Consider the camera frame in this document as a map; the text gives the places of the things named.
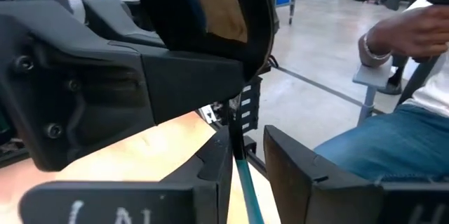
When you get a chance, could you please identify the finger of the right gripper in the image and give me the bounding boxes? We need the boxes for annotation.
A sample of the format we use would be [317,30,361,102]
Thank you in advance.
[0,0,246,172]
[82,0,166,48]

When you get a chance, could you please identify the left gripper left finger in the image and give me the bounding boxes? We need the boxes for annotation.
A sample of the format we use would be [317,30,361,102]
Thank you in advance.
[19,127,234,224]

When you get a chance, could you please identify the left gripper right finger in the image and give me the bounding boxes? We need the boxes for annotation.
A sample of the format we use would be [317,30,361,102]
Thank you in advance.
[263,124,449,224]

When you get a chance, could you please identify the black spoon teal handle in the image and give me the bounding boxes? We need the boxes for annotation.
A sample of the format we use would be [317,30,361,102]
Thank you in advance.
[128,0,281,224]

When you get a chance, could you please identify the grey stand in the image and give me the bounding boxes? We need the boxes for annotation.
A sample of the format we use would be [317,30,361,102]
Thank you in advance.
[352,60,394,126]

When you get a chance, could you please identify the person's hand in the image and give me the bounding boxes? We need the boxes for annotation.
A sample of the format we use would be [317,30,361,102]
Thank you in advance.
[364,4,449,60]

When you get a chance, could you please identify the black aluminium table frame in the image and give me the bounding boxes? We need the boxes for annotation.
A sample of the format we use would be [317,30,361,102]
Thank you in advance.
[245,135,269,179]

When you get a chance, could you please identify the black bracket white slots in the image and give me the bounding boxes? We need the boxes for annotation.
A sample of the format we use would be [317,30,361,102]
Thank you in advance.
[240,76,263,134]

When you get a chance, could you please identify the silver bracelet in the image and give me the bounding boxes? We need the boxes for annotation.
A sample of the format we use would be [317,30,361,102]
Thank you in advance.
[362,32,392,62]

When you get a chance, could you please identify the black handle bar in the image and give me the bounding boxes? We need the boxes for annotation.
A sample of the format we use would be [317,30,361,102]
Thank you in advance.
[396,55,443,107]

